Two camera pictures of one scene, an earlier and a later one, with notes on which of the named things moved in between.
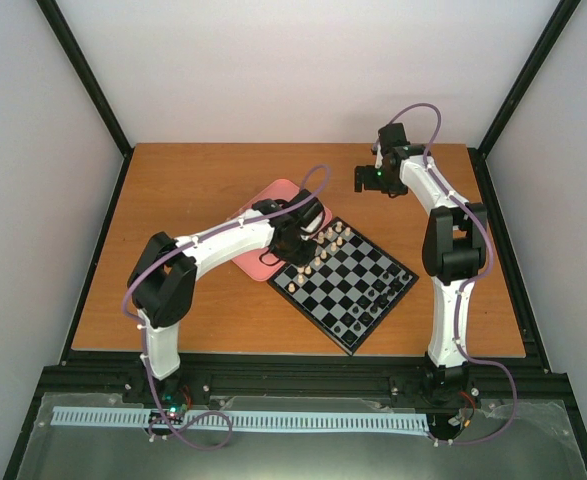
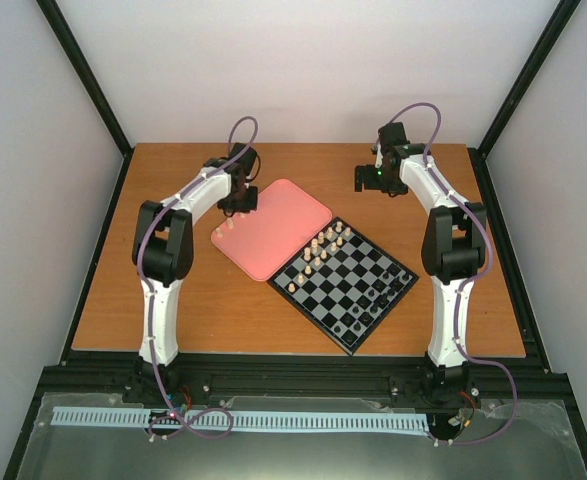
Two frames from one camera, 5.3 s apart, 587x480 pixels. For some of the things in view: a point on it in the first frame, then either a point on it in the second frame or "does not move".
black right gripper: x=397 y=189 does not move
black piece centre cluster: x=363 y=302 does not move
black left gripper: x=303 y=259 -> x=251 y=206
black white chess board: x=350 y=286 does not move
